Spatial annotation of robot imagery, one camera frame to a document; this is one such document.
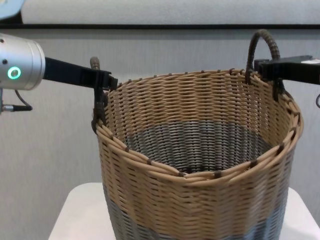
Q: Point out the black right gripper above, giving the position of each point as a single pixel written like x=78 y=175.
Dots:
x=297 y=68

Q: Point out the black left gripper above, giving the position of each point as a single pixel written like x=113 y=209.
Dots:
x=70 y=73

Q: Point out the woven tricolour laundry basket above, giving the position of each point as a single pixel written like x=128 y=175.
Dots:
x=200 y=200

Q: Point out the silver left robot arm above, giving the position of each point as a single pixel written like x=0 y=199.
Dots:
x=22 y=62

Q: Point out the black wall rail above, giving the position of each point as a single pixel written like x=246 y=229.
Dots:
x=150 y=25

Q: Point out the white wall board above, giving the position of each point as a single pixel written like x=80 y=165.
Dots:
x=175 y=11

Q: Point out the white pedestal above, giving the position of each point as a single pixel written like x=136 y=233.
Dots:
x=75 y=212

